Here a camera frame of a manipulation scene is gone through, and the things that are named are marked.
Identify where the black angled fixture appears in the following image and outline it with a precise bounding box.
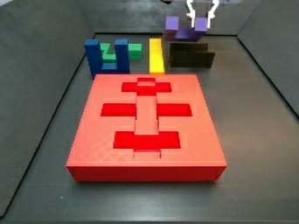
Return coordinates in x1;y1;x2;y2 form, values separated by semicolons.
169;42;215;68

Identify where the green S-shaped block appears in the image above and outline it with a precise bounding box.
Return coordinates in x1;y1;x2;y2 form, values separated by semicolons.
100;43;142;63

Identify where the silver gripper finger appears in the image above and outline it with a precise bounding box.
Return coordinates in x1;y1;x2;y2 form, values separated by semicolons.
207;0;220;29
185;0;196;28

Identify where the yellow long bar block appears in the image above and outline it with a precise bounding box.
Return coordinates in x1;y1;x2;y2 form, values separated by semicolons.
149;38;164;74

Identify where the purple U-shaped block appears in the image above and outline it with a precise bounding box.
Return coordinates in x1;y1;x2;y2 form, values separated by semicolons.
162;16;208;42

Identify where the blue U-shaped block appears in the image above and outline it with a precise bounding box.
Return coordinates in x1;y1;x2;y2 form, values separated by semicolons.
84;38;129;77

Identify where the red puzzle board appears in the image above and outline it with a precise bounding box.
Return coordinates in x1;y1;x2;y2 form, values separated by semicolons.
66;74;227;182

